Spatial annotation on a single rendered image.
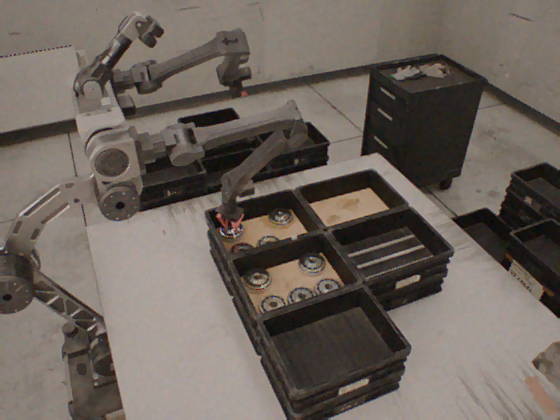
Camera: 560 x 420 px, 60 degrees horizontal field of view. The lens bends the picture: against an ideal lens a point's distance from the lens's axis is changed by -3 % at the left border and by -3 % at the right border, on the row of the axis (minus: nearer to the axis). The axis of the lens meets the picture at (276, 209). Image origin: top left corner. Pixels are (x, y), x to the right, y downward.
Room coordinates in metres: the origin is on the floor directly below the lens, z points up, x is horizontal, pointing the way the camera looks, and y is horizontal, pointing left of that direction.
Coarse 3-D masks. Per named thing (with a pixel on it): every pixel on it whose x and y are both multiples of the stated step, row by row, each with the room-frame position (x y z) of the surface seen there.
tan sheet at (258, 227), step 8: (264, 216) 1.65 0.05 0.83; (296, 216) 1.65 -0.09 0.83; (248, 224) 1.60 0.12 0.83; (256, 224) 1.60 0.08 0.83; (264, 224) 1.60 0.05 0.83; (296, 224) 1.60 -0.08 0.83; (248, 232) 1.55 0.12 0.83; (256, 232) 1.55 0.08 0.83; (264, 232) 1.55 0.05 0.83; (272, 232) 1.55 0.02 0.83; (280, 232) 1.55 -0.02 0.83; (288, 232) 1.55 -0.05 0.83; (296, 232) 1.55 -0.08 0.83; (304, 232) 1.55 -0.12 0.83; (240, 240) 1.50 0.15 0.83; (248, 240) 1.50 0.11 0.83; (256, 240) 1.50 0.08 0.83
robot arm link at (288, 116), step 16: (272, 112) 1.35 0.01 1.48; (288, 112) 1.36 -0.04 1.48; (176, 128) 1.26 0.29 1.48; (192, 128) 1.28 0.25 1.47; (208, 128) 1.28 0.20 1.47; (224, 128) 1.29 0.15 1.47; (240, 128) 1.29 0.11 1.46; (256, 128) 1.30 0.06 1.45; (272, 128) 1.33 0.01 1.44; (288, 128) 1.35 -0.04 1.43; (304, 128) 1.38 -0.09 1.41; (208, 144) 1.25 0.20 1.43; (176, 160) 1.20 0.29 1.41; (192, 160) 1.23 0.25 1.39
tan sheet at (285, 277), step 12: (288, 264) 1.36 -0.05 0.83; (276, 276) 1.30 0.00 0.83; (288, 276) 1.30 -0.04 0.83; (300, 276) 1.30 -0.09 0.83; (324, 276) 1.30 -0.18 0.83; (336, 276) 1.29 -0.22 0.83; (276, 288) 1.24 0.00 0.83; (288, 288) 1.24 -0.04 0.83; (312, 288) 1.24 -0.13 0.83; (252, 300) 1.18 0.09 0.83
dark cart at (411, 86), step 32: (384, 64) 3.16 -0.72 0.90; (416, 64) 3.26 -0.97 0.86; (448, 64) 3.27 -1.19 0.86; (384, 96) 2.98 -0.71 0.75; (416, 96) 2.74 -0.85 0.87; (448, 96) 2.85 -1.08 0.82; (480, 96) 2.96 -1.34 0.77; (384, 128) 2.94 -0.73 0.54; (416, 128) 2.76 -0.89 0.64; (448, 128) 2.87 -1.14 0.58; (416, 160) 2.78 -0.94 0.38; (448, 160) 2.90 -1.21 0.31
